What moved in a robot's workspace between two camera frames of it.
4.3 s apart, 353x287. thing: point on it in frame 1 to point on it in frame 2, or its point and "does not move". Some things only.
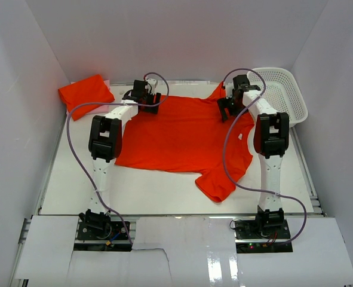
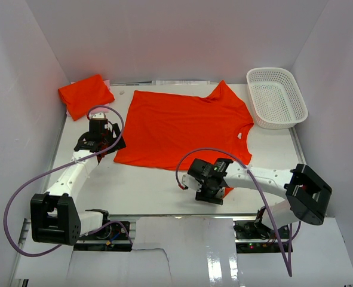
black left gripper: [150, 97] to [114, 127]
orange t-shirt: [189, 134] does not move
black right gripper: [225, 102] to [203, 196]
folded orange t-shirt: [90, 90] does not move
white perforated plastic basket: [282, 92] does not move
